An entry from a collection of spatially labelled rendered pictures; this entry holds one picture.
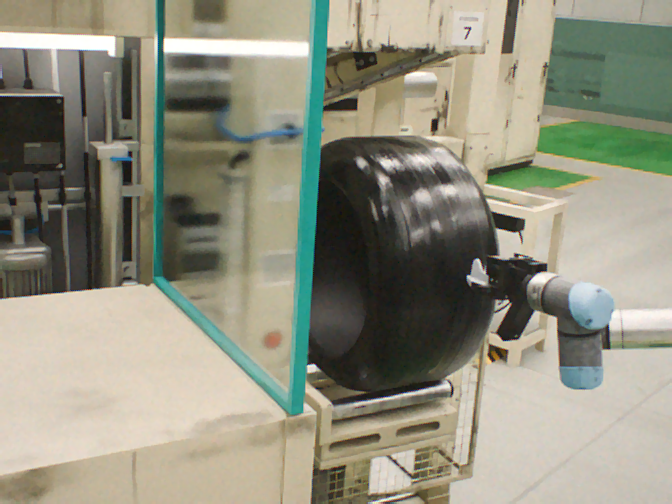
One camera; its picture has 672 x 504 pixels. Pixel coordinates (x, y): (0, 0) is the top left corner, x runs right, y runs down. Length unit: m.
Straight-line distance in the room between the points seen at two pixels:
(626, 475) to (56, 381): 2.94
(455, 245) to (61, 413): 0.97
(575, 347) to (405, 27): 0.94
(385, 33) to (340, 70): 0.18
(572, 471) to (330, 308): 1.76
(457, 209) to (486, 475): 1.94
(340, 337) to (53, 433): 1.26
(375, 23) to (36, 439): 1.38
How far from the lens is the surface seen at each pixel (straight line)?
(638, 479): 3.92
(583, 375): 1.70
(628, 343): 1.82
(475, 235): 1.94
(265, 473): 1.21
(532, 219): 4.48
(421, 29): 2.29
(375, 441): 2.10
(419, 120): 6.93
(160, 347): 1.39
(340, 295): 2.38
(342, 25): 2.17
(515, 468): 3.80
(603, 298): 1.65
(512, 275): 1.79
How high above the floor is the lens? 1.81
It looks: 17 degrees down
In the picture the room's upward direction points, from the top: 4 degrees clockwise
